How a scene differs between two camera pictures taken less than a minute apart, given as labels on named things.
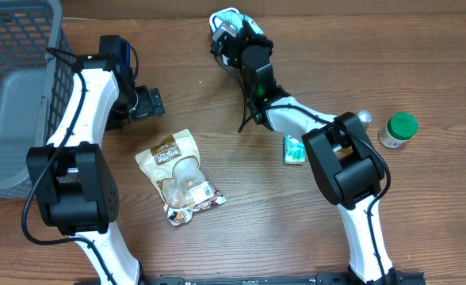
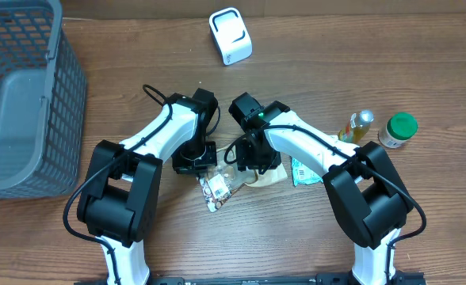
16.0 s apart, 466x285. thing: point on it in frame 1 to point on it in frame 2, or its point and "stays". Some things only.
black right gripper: x=237 y=36 to x=257 y=161
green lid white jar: x=399 y=128 stays
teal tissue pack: x=231 y=18 to x=301 y=175
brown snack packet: x=173 y=169 to x=218 y=187
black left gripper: x=151 y=104 to x=184 y=167
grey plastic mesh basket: x=27 y=64 stays
